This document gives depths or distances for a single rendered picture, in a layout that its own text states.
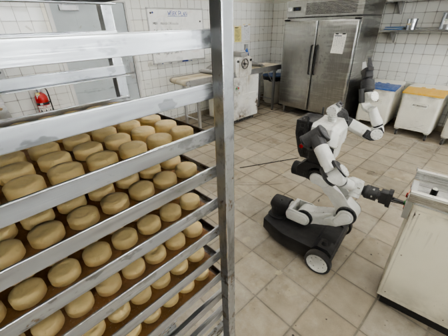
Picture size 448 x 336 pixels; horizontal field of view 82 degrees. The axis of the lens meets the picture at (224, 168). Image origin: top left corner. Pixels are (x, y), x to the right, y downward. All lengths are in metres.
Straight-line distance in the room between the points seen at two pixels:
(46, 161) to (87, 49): 0.21
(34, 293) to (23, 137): 0.27
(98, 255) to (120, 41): 0.37
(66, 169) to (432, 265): 1.84
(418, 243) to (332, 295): 0.70
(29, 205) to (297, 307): 1.85
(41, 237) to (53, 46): 0.28
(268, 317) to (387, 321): 0.77
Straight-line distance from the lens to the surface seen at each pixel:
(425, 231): 1.80
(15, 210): 0.42
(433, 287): 2.04
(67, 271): 0.56
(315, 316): 2.05
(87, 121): 0.40
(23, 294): 0.56
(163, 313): 0.79
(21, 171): 0.51
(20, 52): 0.38
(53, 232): 0.50
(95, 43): 0.40
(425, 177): 1.97
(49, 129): 0.39
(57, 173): 0.47
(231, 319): 0.98
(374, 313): 2.21
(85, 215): 0.51
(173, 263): 0.63
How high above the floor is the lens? 1.70
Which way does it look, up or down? 29 degrees down
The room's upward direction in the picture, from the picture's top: 2 degrees counter-clockwise
